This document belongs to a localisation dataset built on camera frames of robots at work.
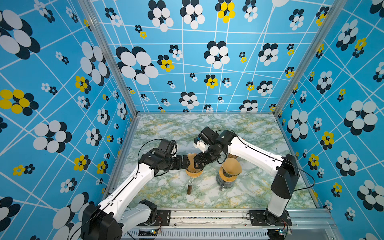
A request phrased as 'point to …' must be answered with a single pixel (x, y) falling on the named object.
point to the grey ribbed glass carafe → (223, 184)
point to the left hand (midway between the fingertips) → (184, 163)
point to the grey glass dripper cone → (194, 170)
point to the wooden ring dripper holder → (225, 178)
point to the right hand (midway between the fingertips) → (201, 163)
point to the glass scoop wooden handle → (190, 185)
